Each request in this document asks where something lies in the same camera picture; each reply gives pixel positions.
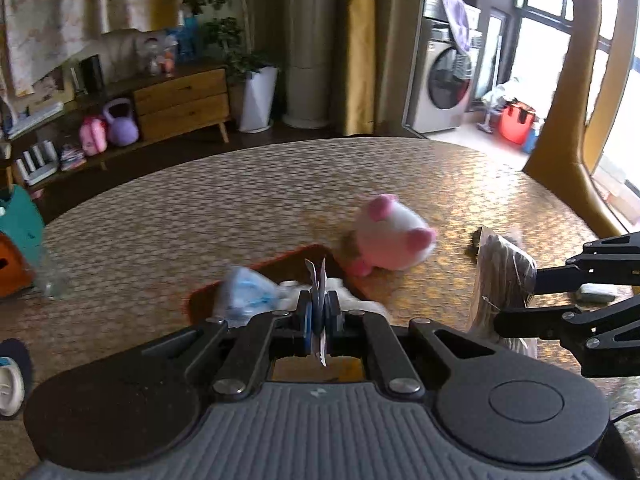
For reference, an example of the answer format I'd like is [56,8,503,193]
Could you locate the wooden sideboard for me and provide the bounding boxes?
[0,100,233,203]

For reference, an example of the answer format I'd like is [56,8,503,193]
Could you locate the teal plastic object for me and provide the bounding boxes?
[0,184,47,267]

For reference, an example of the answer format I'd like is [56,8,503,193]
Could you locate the white router with antennas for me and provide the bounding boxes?
[14,140,59,184]

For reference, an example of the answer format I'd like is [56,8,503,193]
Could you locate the yellow giraffe figure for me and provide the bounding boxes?
[521,0,630,240]

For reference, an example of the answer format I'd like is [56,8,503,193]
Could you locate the white slipper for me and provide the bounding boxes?
[0,356,26,419]

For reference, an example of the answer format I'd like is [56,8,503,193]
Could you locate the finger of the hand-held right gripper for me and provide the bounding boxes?
[531,231,640,296]
[491,294,640,380]

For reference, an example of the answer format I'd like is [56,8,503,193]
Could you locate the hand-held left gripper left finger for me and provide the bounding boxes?
[142,290,315,397]

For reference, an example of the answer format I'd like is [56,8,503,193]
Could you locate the white column air conditioner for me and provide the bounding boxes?
[281,0,334,129]

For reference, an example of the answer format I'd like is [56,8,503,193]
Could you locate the blue bottles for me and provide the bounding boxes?
[174,6,200,62]

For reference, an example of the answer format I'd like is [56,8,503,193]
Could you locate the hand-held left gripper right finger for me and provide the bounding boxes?
[324,291,501,397]

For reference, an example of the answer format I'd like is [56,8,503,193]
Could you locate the dark brown tray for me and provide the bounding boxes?
[186,243,393,328]

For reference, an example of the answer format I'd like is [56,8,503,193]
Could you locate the white washing machine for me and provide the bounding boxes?
[406,16,477,134]

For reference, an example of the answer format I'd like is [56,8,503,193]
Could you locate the white and teal tissue pack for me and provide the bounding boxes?
[574,283,620,304]

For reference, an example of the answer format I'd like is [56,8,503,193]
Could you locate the red bucket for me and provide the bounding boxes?
[496,101,537,146]

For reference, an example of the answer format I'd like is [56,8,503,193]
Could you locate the clear bag with white cord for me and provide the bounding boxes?
[467,226,540,358]

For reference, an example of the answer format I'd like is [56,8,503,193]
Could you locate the wooden drawer cabinet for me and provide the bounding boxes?
[131,66,233,144]

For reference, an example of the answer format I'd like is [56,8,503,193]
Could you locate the orange plastic object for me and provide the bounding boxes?
[0,231,37,299]

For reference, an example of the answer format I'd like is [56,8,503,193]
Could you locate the floral hanging sheet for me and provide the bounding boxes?
[0,0,175,98]

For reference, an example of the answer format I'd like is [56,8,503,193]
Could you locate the white angular planter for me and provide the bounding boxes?
[238,65,280,134]

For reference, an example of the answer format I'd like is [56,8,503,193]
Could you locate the green leafy plant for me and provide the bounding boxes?
[181,0,279,83]

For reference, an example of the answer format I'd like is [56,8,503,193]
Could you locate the pink and white plush toy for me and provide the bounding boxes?
[344,193,439,278]

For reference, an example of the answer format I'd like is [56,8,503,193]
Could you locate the yellow curtain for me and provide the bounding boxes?
[344,0,379,137]

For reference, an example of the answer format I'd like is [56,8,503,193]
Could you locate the purple cloth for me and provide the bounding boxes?
[440,0,473,54]

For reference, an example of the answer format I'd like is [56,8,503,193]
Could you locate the purple kettlebell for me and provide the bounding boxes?
[102,98,141,148]

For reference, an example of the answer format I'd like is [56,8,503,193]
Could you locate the toy figures on cabinet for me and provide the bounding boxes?
[136,34,179,77]

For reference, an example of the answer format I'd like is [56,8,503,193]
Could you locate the blue face mask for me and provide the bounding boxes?
[214,264,282,325]

